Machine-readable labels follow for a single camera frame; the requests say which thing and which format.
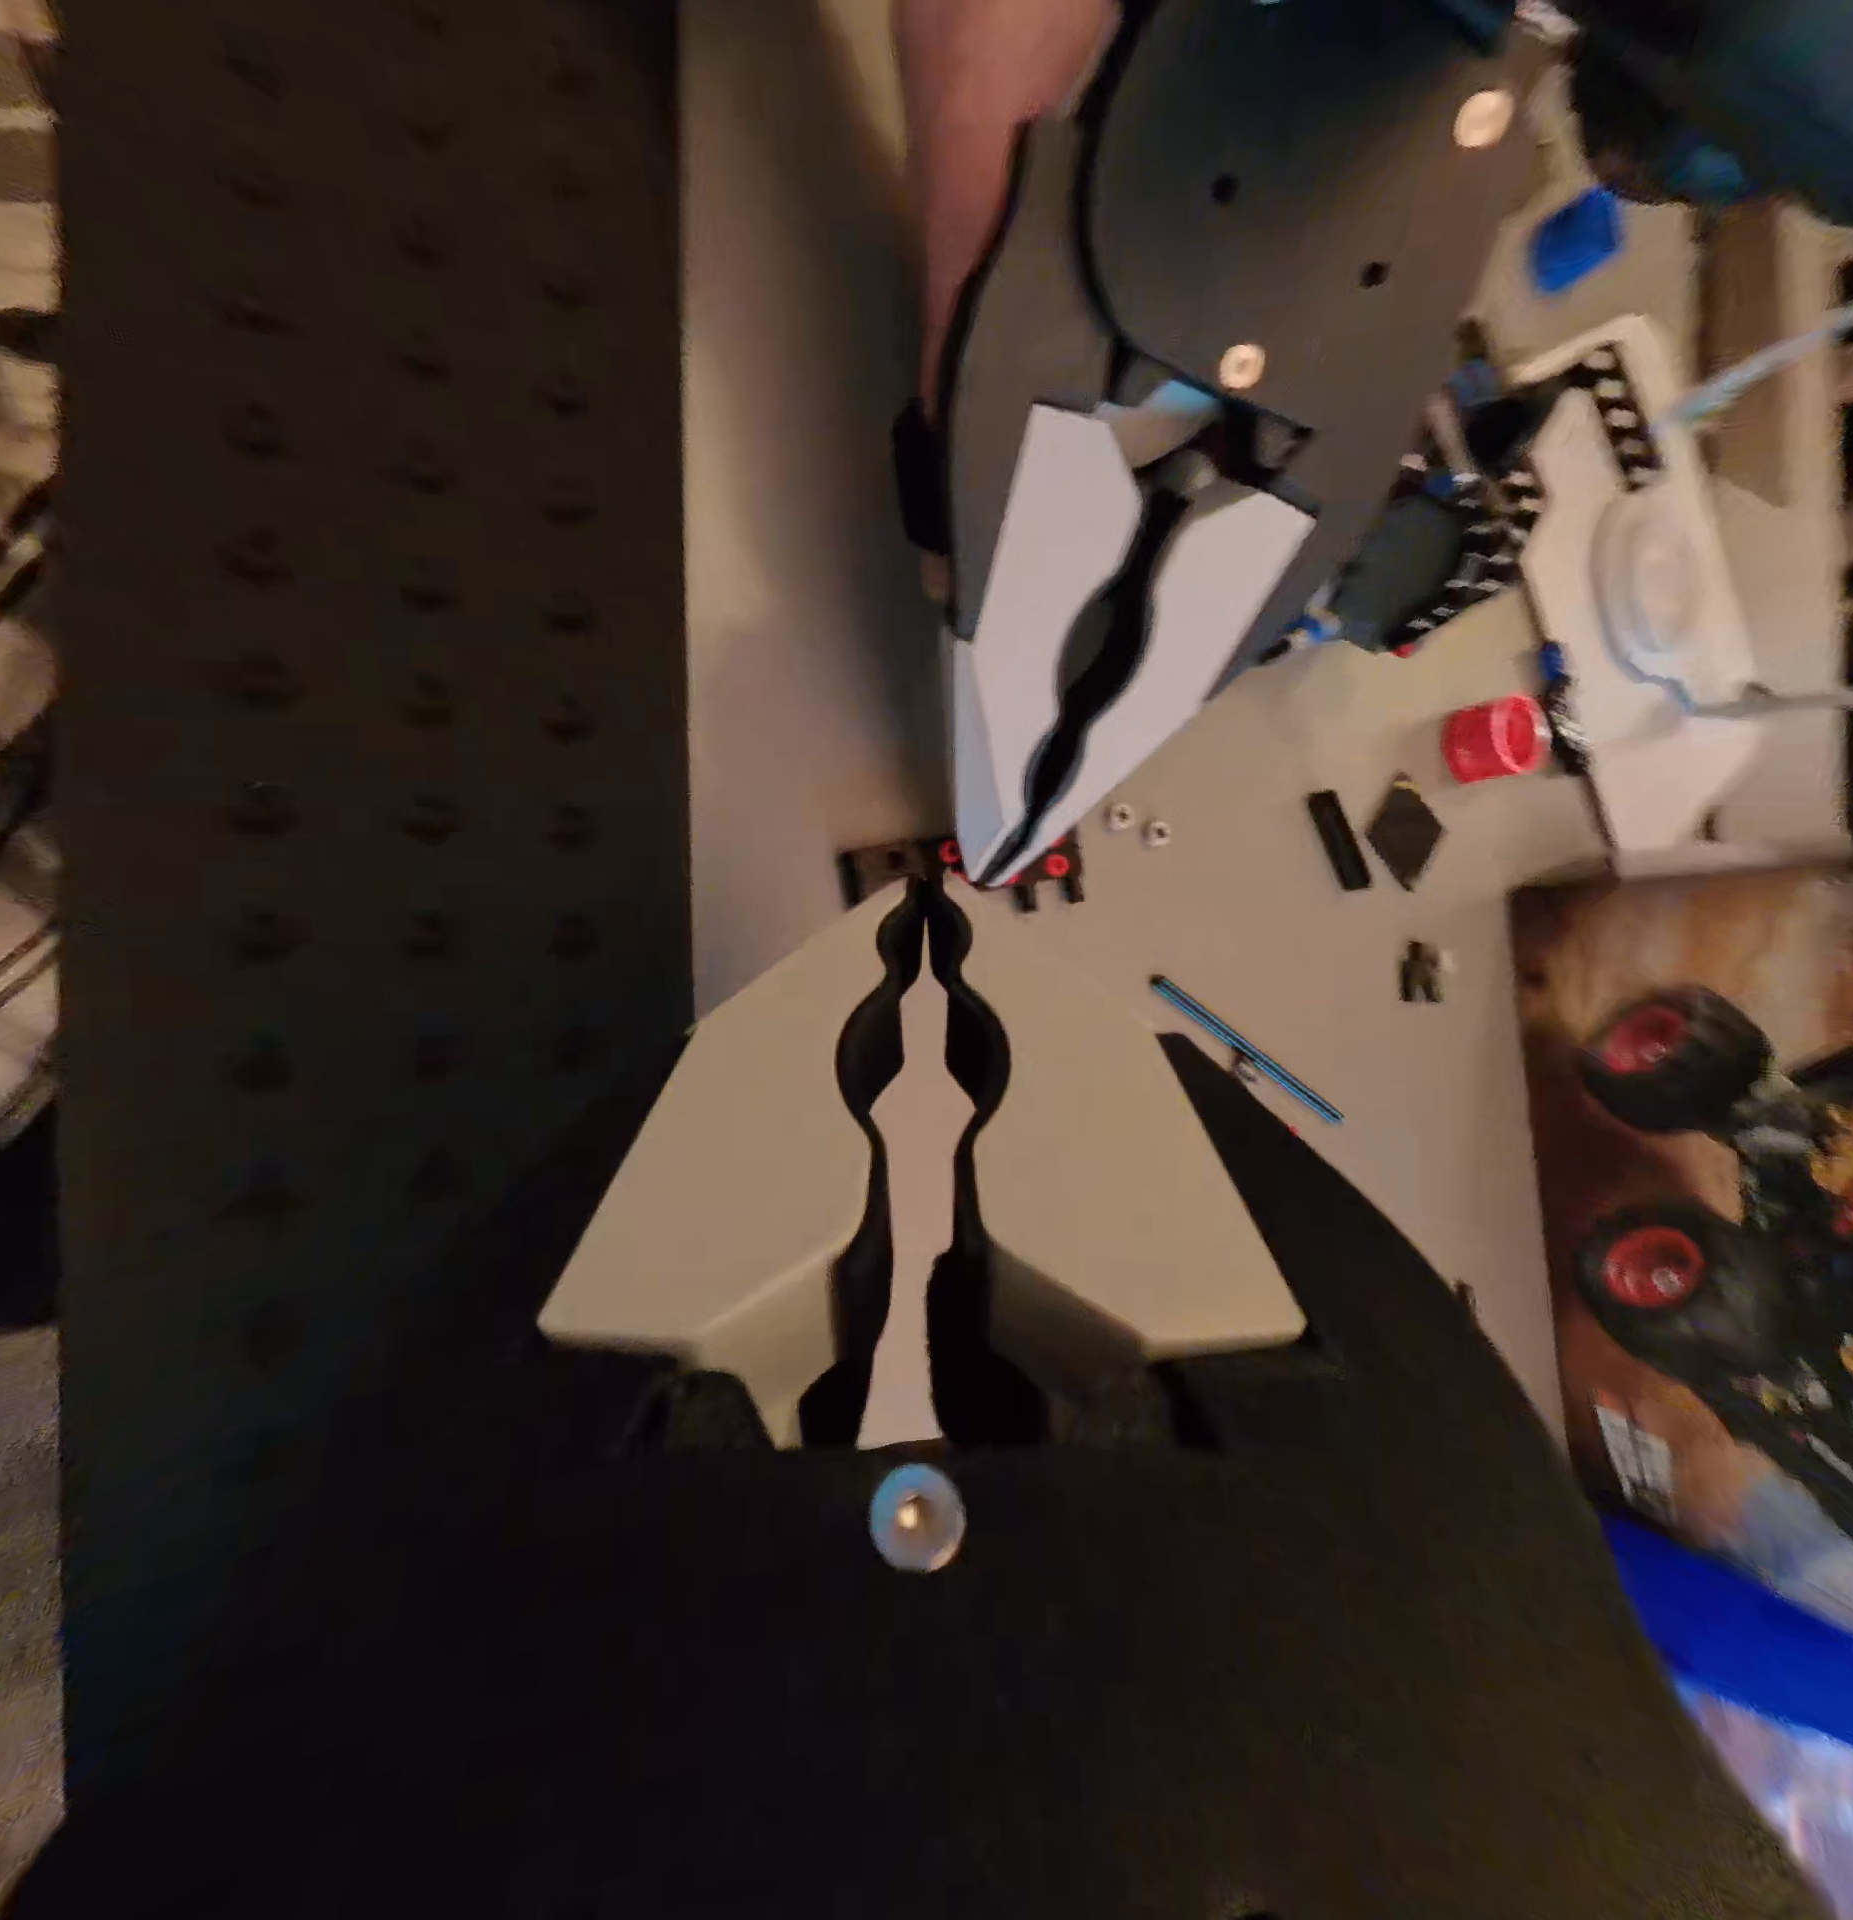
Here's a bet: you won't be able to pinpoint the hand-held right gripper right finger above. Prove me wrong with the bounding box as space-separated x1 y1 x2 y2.
927 883 1310 1445

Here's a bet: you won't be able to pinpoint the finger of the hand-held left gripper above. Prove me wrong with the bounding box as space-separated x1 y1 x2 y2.
949 399 1157 890
1001 484 1322 890

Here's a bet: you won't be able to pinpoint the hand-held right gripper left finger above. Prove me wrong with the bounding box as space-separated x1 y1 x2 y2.
537 883 928 1450

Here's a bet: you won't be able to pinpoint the black blue toy car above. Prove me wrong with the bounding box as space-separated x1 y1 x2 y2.
1270 345 1594 782

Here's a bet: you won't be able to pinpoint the black beam assembly red pins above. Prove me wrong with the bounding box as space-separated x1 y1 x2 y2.
840 832 1088 912

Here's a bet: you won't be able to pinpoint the light grey desk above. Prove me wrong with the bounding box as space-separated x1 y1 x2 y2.
678 0 1853 1504

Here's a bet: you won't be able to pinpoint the person's left hand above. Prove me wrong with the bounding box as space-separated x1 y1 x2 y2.
893 0 1126 359

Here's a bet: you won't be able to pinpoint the long black axle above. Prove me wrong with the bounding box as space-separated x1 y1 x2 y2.
1147 975 1346 1123

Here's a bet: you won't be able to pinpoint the black square tile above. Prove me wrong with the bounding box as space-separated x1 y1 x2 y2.
1363 780 1448 890

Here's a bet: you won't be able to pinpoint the red wheel hub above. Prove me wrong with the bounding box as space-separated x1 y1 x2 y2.
1440 693 1554 785

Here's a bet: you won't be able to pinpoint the white oval stand base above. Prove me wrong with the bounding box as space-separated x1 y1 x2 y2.
1587 488 1767 706

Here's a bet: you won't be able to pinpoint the white book stand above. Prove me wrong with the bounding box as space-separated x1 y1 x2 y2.
1468 195 1853 857

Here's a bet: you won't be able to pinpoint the toy set box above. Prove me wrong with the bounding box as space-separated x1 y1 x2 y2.
1512 870 1853 1654

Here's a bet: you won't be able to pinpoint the dark dimpled panel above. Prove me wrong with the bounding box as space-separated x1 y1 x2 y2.
55 0 694 1803

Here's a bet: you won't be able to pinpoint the blue storage bin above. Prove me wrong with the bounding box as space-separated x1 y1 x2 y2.
1602 1507 1853 1920

